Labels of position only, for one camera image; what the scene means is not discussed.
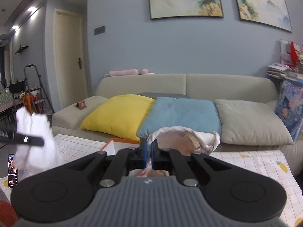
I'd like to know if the striped grey cushion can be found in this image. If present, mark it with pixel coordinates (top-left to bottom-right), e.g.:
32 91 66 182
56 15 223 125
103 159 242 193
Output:
138 92 190 100

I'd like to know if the yellow cushion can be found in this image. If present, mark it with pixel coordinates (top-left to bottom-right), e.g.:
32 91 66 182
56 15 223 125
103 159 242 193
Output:
80 94 156 141

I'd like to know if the orange cardboard box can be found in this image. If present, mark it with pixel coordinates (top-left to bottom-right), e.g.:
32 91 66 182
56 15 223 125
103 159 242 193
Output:
100 138 140 155

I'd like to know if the landscape painting right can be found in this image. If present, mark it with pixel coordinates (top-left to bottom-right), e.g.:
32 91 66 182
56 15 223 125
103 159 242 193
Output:
236 0 292 32

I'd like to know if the stack of books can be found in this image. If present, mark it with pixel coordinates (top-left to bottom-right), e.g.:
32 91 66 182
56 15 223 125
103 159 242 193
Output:
266 63 302 81

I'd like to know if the blue printed bag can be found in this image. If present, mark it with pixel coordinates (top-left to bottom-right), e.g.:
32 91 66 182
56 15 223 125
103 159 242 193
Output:
274 80 302 141

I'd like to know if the lemon checked tablecloth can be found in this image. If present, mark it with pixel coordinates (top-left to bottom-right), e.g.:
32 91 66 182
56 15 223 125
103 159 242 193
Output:
7 135 302 226

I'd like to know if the small brown card stand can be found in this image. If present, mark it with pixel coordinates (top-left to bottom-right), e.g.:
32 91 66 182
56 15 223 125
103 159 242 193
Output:
76 100 87 110

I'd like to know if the cream door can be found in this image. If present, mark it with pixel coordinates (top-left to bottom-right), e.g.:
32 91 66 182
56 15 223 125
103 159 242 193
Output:
54 9 88 108

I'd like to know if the orange sleeve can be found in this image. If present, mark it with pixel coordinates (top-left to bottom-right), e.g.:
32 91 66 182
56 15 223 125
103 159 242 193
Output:
0 200 18 227

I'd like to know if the smartphone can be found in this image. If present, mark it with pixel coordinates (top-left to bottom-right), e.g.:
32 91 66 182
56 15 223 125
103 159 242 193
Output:
8 154 19 189

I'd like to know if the blue cushion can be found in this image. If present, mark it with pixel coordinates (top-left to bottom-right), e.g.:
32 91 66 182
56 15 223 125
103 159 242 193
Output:
137 97 221 138

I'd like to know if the pink plush on sofa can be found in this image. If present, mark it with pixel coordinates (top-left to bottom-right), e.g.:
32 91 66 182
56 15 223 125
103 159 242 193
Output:
104 69 154 77

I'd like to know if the grey-beige cushion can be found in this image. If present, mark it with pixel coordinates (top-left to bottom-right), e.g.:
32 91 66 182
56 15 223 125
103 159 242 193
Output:
214 99 293 146

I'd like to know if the black step ladder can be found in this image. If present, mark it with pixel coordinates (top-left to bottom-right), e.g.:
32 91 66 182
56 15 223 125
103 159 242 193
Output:
24 64 54 117

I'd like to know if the beige sofa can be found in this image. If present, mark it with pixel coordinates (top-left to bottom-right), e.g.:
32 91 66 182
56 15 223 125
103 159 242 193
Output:
51 73 303 178

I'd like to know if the white cloth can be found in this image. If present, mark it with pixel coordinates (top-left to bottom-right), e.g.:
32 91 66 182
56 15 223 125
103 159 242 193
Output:
14 107 64 175

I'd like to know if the cream fleece cloth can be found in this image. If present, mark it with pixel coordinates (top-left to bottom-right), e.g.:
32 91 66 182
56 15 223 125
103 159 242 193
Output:
128 126 221 178

